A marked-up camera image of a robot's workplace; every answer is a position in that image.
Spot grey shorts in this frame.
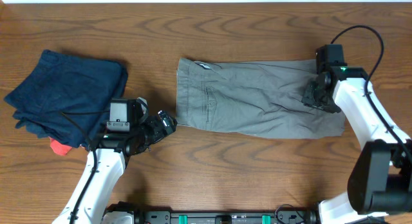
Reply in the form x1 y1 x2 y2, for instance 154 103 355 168
176 58 345 139

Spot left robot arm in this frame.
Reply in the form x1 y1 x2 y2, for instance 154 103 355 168
54 98 178 223

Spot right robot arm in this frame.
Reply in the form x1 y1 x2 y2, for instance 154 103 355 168
302 44 411 223

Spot folded navy blue garment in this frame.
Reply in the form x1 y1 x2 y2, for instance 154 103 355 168
5 50 128 147

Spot red cloth under stack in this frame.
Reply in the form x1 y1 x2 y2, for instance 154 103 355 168
49 137 72 156

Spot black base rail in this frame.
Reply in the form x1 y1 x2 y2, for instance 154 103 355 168
102 201 320 224

